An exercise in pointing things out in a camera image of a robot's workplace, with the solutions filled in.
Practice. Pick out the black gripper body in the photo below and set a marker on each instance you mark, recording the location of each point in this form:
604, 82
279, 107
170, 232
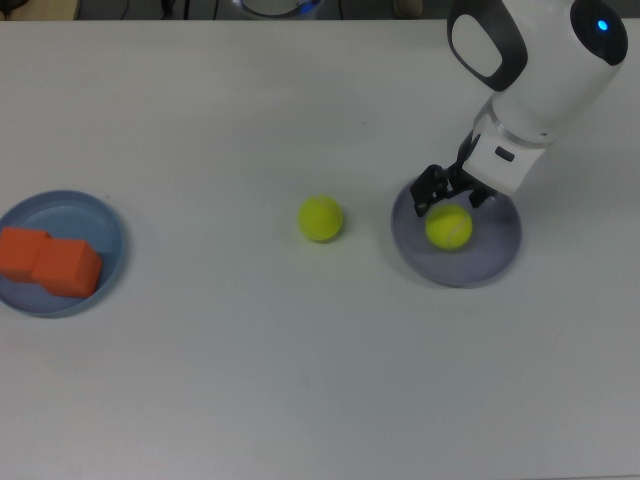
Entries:
462, 170

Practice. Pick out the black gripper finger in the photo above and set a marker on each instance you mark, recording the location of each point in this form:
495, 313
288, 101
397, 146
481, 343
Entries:
480, 195
427, 190

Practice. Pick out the yellow-green tennis ball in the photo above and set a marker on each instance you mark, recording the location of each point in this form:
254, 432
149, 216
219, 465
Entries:
320, 218
448, 227

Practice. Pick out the orange cube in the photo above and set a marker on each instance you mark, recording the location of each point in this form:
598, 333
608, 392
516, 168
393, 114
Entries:
17, 252
65, 265

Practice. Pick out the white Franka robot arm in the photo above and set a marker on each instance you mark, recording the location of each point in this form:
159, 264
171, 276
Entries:
550, 85

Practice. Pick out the purple plate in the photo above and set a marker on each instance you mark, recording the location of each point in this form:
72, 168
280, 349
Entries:
460, 265

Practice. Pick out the beige round object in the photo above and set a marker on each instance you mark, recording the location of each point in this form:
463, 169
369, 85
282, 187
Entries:
407, 5

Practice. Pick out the blue plate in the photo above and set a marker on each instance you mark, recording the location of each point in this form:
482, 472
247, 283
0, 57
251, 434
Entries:
75, 210

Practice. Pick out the light wooden panel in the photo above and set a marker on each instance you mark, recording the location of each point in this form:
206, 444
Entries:
50, 7

